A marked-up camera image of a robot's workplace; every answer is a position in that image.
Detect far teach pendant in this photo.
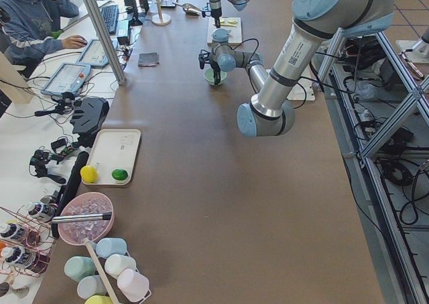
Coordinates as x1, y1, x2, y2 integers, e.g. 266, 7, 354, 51
76, 38, 109, 68

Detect near teach pendant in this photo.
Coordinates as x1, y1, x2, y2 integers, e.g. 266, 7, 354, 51
40, 62, 91, 97

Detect aluminium frame post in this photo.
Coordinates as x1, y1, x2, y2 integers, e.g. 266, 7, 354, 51
83, 0, 126, 86

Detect pink cup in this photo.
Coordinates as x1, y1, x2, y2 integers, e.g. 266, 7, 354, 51
117, 269, 151, 303

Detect yellow cup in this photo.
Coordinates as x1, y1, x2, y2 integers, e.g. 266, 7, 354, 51
84, 295, 113, 304

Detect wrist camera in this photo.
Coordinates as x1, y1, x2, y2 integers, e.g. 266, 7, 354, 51
201, 2, 212, 17
198, 49, 211, 70

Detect green cup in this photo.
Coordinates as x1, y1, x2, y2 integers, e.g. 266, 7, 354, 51
64, 256, 96, 282

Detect light green bowl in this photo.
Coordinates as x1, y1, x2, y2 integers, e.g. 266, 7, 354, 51
204, 68, 227, 86

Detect copper wire bottle rack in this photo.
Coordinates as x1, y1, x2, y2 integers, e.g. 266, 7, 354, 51
1, 206, 56, 277

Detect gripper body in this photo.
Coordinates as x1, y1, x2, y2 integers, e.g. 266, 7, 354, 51
210, 61, 221, 74
210, 5, 222, 17

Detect white cup rack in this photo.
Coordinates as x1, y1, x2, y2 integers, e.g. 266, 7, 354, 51
83, 240, 152, 301

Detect bamboo cutting board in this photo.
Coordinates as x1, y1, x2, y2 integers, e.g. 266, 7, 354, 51
207, 17, 243, 46

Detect pink bowl with ice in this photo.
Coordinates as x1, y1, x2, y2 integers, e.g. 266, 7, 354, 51
58, 192, 115, 246

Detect beige rabbit tray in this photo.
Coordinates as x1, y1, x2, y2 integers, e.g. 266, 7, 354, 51
82, 129, 141, 186

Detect yellow plastic knife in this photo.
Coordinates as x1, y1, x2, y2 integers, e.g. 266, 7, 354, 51
221, 23, 237, 28

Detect person in blue hoodie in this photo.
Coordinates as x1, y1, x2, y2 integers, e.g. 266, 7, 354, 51
1, 0, 87, 77

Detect metal tongs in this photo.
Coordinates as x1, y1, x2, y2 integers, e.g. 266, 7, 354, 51
51, 212, 113, 224

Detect metal scoop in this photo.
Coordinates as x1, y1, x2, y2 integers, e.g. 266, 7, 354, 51
174, 2, 202, 16

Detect grey blue cup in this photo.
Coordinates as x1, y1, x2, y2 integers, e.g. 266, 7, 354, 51
76, 275, 107, 299

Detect green lime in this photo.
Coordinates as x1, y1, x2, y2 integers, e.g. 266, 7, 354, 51
111, 168, 129, 181

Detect wooden mug tree stand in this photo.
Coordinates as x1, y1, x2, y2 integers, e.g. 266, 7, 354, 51
151, 0, 171, 26

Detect black keyboard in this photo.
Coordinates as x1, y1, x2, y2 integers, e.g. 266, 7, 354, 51
101, 4, 119, 34

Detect yellow lemon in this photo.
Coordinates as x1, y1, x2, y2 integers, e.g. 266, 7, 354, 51
80, 165, 98, 184

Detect teach pendant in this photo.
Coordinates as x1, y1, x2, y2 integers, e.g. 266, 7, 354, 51
76, 38, 109, 68
40, 62, 91, 97

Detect pale mint cup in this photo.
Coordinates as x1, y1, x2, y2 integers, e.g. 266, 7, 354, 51
105, 254, 137, 279

